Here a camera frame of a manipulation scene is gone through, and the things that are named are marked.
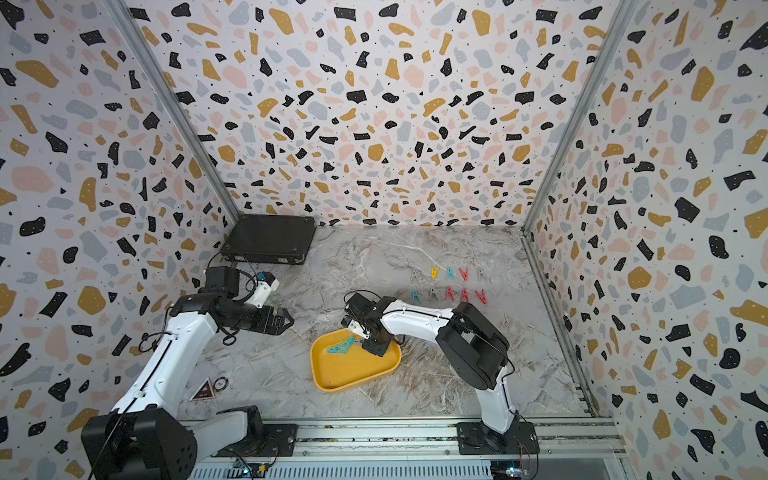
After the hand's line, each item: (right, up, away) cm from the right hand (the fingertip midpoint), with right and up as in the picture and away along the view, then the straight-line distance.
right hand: (378, 341), depth 90 cm
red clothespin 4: (+35, +12, +11) cm, 38 cm away
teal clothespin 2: (+25, +20, +17) cm, 36 cm away
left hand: (-26, +9, -10) cm, 30 cm away
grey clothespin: (+12, +19, +16) cm, 27 cm away
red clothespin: (+30, +19, +17) cm, 40 cm away
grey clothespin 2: (+18, +13, +11) cm, 25 cm away
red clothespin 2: (+24, +13, +12) cm, 30 cm away
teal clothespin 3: (+12, +13, +11) cm, 20 cm away
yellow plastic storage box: (-11, -5, -3) cm, 12 cm away
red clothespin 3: (+29, +13, +12) cm, 34 cm away
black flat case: (-45, +33, +30) cm, 63 cm away
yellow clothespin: (+19, +20, +16) cm, 32 cm away
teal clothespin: (-10, -1, -2) cm, 11 cm away
